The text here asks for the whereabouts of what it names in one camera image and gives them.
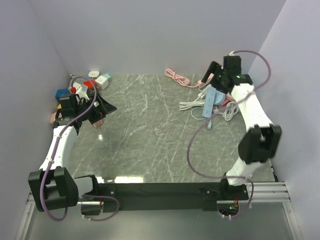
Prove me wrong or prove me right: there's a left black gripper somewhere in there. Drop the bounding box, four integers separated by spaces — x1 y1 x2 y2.
75 92 117 125

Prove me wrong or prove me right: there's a pink cube socket adapter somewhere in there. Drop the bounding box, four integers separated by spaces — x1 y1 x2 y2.
92 119 104 128

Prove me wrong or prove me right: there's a light blue long power strip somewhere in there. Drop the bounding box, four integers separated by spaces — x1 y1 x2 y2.
190 86 217 130

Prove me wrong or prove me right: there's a white power strip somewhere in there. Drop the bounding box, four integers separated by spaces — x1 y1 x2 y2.
179 85 210 111

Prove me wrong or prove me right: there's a blue cube socket adapter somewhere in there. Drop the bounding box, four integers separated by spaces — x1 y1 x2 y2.
55 88 70 103

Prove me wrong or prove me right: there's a light blue round power strip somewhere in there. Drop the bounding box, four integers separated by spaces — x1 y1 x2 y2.
213 90 226 106

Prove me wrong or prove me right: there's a red cube socket adapter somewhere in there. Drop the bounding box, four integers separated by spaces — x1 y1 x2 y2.
87 78 96 88

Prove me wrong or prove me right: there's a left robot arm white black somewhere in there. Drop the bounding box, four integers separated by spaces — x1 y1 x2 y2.
28 89 117 212

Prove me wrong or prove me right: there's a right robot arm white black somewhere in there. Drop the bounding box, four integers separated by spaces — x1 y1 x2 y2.
201 51 282 200

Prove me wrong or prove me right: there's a white teal cube adapter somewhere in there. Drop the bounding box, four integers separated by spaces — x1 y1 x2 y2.
94 73 112 90

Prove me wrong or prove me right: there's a pink long power strip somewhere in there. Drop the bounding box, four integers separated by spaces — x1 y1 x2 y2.
164 68 214 89

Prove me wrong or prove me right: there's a pink triangular power strip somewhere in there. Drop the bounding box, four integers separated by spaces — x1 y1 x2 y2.
219 98 231 107

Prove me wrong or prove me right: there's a white double adapter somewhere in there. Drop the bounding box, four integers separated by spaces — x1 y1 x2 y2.
88 71 100 78

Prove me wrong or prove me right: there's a beige pink cube adapter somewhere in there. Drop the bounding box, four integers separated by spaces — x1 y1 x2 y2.
49 112 57 125

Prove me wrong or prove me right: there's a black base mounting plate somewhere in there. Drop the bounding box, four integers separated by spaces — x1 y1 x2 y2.
74 182 251 213

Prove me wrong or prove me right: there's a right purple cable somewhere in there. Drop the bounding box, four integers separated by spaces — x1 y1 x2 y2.
186 49 272 220

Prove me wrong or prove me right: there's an aluminium rail frame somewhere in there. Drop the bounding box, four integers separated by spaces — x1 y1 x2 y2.
16 182 302 240

